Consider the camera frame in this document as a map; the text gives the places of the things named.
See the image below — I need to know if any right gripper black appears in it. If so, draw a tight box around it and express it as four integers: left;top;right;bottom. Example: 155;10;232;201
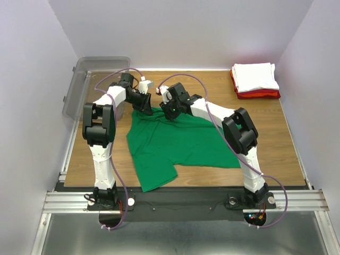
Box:
159;96;181;121

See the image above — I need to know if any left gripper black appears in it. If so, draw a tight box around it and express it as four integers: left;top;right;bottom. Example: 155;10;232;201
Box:
125;90;153;115

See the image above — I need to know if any green t-shirt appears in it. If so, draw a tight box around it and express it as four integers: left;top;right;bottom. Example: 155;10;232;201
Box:
126;108;240;192

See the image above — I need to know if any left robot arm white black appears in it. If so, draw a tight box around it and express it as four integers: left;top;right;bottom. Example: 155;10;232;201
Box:
82;73;154;209

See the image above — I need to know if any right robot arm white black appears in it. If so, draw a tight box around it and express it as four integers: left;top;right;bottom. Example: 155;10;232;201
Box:
156;83;269;207

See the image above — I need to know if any clear plastic storage bin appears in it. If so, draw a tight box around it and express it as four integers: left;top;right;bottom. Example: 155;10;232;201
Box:
63;56;130;121

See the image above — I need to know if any white folded t-shirt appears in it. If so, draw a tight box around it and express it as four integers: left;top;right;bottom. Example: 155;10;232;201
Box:
232;63;279;93

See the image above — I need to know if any red folded t-shirt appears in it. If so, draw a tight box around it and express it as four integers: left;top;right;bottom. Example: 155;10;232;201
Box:
229;71;282;100

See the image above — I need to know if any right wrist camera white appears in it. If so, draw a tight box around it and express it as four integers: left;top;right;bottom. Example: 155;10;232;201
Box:
156;85;172;104

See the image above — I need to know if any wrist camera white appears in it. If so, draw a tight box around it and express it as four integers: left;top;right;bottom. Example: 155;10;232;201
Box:
156;85;172;104
138;80;154;95

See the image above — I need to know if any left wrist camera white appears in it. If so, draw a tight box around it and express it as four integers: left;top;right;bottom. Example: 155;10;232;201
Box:
138;80;154;95

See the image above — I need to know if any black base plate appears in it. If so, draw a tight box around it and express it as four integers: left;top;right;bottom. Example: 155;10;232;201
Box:
85;187;276;223

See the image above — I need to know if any aluminium rail frame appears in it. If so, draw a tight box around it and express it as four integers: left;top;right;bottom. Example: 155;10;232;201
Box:
31;71;331;255

